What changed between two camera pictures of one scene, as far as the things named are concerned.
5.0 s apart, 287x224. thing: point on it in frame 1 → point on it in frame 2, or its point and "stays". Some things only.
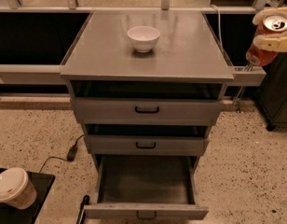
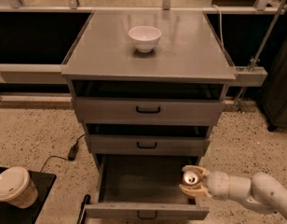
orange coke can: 271,23 → 191,178
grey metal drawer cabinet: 148,88 stays
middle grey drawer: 143,145 stays
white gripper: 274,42 → 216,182
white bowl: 143,38 stays
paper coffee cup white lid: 11,187 stays
